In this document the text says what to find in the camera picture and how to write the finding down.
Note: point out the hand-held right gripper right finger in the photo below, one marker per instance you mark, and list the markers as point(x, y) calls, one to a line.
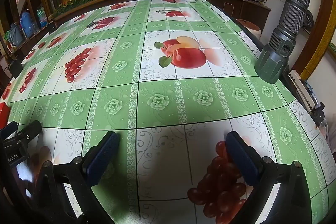
point(242, 158)

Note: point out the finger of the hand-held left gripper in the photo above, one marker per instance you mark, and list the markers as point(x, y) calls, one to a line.
point(8, 127)
point(30, 130)

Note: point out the large green label water bottle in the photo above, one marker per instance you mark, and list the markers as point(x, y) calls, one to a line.
point(42, 16)

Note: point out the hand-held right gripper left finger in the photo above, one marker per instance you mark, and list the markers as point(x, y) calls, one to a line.
point(101, 158)

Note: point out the grey metal flashlight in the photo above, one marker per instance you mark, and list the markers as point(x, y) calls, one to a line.
point(282, 37)

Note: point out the grey blue thermos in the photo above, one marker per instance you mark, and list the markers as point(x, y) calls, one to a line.
point(14, 35)

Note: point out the red cardboard box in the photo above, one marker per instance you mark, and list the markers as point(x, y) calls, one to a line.
point(3, 113)

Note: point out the round brown topped container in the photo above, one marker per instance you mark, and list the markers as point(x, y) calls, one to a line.
point(249, 26)

